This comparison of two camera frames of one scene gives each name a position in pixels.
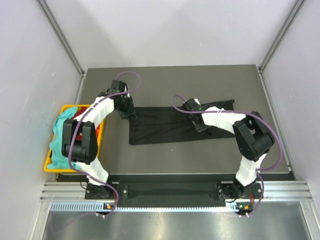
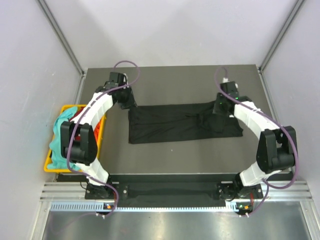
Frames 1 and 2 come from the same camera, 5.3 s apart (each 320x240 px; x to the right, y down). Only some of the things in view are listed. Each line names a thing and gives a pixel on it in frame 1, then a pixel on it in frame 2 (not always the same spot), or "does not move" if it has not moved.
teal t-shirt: (57, 160) does not move
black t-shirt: (156, 124) does not move
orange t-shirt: (97, 129) does not move
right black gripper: (200, 128) → (216, 109)
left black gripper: (130, 112) → (131, 102)
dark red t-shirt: (79, 112) does not move
